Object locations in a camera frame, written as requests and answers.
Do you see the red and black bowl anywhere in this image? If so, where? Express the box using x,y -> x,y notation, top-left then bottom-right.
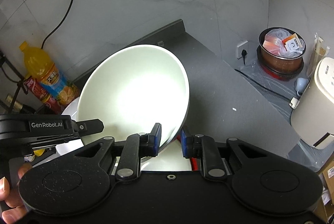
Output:
177,134 -> 199,171

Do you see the cream bowl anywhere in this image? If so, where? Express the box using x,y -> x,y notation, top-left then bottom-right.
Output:
76,44 -> 190,149
141,140 -> 192,171

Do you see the white deep plate with logo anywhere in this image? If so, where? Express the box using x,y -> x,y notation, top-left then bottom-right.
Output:
62,97 -> 80,121

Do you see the person left hand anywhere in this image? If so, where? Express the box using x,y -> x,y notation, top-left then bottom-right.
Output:
1,177 -> 28,223

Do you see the red soda can upper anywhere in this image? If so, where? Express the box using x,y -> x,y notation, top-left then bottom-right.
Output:
24,76 -> 63,114

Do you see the black metal spice rack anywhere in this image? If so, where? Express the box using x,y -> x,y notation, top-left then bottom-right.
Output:
1,51 -> 36,115

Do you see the orange juice bottle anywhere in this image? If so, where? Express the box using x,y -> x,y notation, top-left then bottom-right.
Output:
19,42 -> 80,107

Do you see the small light blue cup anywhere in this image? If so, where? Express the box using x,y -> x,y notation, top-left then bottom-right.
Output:
294,77 -> 309,97

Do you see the white electric kettle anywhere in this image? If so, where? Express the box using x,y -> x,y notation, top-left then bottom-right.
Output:
290,57 -> 333,149

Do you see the copper pot with packets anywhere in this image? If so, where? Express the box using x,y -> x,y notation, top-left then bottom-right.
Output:
256,27 -> 306,81

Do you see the cardboard box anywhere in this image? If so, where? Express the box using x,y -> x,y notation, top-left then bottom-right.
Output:
314,160 -> 334,223

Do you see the white low wall socket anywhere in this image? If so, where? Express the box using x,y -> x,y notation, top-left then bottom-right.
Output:
235,40 -> 249,60

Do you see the black power cable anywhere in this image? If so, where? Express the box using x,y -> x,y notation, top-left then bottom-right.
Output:
41,0 -> 79,50

